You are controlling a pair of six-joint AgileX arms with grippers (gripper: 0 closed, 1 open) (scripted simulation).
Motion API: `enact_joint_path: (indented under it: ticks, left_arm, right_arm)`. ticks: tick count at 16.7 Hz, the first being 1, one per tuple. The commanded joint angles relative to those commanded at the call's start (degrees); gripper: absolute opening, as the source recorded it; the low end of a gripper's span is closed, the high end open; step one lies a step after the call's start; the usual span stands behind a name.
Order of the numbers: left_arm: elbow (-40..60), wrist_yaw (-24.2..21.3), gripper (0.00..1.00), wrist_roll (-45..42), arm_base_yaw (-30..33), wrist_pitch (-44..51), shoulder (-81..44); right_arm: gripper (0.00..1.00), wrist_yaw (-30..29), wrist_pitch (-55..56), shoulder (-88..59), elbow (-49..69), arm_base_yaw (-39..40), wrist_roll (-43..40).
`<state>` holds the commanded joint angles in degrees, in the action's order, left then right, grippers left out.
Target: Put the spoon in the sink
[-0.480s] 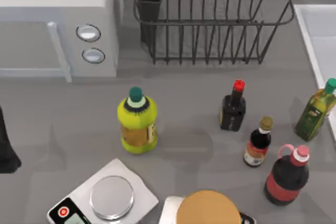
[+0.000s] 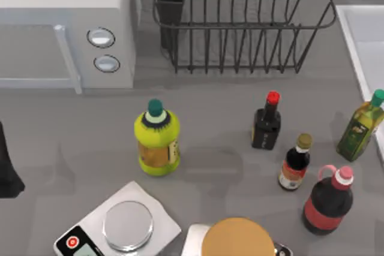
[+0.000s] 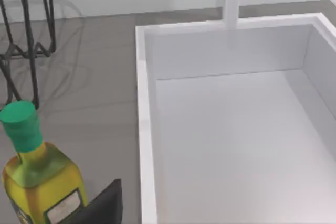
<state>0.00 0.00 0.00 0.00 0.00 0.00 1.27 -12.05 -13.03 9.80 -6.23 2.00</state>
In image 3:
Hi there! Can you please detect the white sink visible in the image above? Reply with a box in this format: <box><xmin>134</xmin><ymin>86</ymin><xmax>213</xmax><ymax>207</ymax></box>
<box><xmin>134</xmin><ymin>12</ymin><xmax>336</xmax><ymax>224</ymax></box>

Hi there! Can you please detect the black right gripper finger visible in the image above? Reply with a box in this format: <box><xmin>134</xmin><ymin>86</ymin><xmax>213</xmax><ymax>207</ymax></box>
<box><xmin>59</xmin><ymin>178</ymin><xmax>123</xmax><ymax>224</ymax></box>

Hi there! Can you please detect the black wire rack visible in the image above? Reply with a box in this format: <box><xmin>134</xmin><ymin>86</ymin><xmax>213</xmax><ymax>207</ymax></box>
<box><xmin>0</xmin><ymin>0</ymin><xmax>57</xmax><ymax>110</ymax></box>

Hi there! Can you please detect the yellow bottle with green cap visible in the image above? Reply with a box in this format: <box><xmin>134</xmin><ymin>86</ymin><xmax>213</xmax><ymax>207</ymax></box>
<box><xmin>0</xmin><ymin>100</ymin><xmax>89</xmax><ymax>224</ymax></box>

